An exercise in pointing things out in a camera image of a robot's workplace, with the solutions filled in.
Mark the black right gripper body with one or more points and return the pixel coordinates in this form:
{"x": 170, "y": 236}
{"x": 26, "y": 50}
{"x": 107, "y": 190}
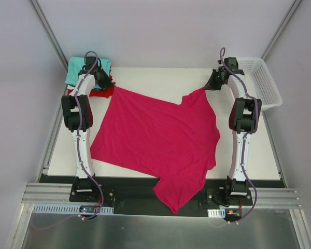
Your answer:
{"x": 214, "y": 79}

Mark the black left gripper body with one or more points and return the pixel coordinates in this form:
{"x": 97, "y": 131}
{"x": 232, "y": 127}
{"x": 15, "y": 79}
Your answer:
{"x": 103, "y": 80}

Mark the white plastic basket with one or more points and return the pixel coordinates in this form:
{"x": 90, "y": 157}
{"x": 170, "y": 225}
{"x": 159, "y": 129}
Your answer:
{"x": 259, "y": 82}

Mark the crimson pink t shirt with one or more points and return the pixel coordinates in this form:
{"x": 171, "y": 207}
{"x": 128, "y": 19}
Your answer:
{"x": 176, "y": 143}

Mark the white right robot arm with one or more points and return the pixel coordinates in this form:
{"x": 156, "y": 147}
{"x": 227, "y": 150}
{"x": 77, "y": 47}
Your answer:
{"x": 243, "y": 121}

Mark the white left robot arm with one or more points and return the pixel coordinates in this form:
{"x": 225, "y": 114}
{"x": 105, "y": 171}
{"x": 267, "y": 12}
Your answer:
{"x": 78, "y": 119}

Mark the folded teal t shirt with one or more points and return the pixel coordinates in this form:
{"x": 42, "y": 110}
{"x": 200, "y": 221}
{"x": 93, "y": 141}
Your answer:
{"x": 76, "y": 64}

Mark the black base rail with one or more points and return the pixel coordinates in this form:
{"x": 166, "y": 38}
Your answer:
{"x": 135, "y": 196}

